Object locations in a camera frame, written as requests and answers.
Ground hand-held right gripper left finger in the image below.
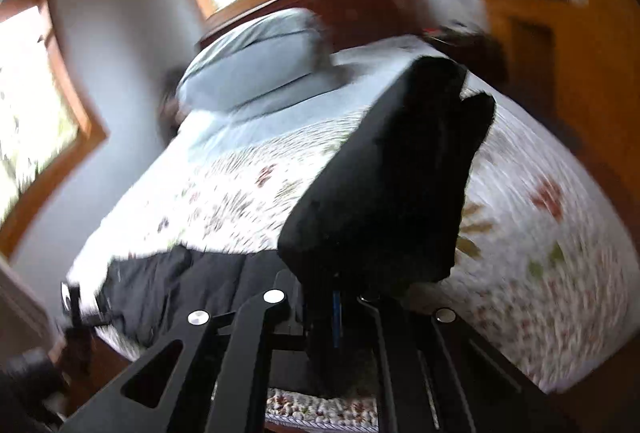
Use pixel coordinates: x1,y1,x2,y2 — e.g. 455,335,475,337
62,270,307,433

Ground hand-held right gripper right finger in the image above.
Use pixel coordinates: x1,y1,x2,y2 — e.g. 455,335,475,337
330,292,581,433

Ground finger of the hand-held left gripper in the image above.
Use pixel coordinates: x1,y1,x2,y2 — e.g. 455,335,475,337
60,280,108,331

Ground black pants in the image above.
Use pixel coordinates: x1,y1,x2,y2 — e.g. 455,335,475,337
95,55,497,399

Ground floral quilted bedspread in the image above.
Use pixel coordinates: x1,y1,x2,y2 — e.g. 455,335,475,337
67,83,632,429

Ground light blue bed sheet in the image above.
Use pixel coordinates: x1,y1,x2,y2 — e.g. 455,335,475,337
165,38,436,174

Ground wooden-framed side window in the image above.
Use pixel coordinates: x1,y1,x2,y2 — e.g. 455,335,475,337
0,0,108,259

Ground heap of clothes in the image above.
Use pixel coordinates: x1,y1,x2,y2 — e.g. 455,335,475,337
156,68,193,136

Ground folded grey-blue blanket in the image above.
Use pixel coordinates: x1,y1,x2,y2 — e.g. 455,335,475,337
177,8,333,114

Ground dark bedside table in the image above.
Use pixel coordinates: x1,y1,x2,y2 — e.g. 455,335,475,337
425,25,507,86

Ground dark wooden headboard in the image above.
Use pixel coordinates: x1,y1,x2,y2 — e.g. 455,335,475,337
200,0,426,56

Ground wooden desk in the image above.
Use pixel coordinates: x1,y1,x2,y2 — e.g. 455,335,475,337
481,0,640,174

